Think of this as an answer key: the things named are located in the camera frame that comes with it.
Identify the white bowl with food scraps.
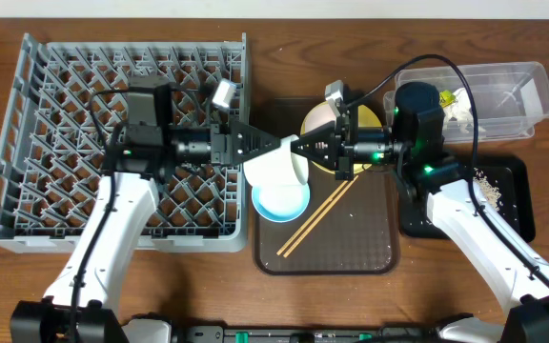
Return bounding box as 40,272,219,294
304,105,336,133

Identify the white plastic cup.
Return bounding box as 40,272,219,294
243,134,309,187

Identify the yellow green snack wrapper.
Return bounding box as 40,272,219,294
439,90,456,108

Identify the pile of rice scraps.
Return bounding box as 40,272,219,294
474,168,502,212

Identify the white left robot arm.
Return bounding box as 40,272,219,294
10,121,281,342

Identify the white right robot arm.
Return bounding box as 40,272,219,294
291,81,549,342

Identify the grey plastic dishwasher rack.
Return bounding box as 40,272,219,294
0,36,250,253

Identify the black waste tray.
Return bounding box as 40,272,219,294
399,153,536,243

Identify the clear plastic waste bin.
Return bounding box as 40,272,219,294
395,62,549,144

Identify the yellow round plate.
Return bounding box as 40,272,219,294
300,101,385,173

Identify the wooden chopstick upper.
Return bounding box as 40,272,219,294
275,174,355,256

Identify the light blue saucer plate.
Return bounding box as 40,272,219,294
251,184,311,223

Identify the dark brown serving tray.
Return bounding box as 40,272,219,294
251,96,399,276

